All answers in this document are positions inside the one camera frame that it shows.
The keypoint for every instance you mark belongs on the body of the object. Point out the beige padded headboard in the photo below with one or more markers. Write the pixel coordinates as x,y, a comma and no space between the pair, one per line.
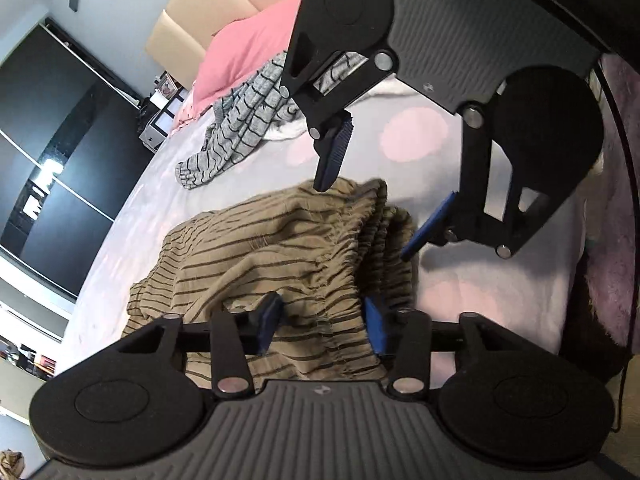
183,31

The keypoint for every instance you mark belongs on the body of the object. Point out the olive striped folded top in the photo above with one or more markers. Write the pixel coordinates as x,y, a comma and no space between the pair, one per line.
12,465

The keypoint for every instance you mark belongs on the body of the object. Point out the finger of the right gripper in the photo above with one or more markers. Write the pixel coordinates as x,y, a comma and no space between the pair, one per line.
337,53
548,123

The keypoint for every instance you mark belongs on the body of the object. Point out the black sliding wardrobe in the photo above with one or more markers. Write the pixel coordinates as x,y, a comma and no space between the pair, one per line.
70,156

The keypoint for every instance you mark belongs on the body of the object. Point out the grey checked garment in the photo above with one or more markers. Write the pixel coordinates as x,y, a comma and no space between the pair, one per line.
244,115

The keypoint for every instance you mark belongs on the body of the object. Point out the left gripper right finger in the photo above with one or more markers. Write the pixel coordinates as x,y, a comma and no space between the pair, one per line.
495,394

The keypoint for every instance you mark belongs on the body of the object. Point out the white bedside table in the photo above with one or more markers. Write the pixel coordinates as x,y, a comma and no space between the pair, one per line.
159,110

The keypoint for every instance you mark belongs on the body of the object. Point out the olive striped pants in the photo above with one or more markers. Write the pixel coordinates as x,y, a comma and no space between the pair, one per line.
324,254

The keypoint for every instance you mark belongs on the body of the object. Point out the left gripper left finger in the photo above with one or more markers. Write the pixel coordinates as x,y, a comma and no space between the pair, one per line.
152,391

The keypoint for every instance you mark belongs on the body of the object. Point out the patterned light pink pillow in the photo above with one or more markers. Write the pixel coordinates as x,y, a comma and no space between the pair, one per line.
185,115

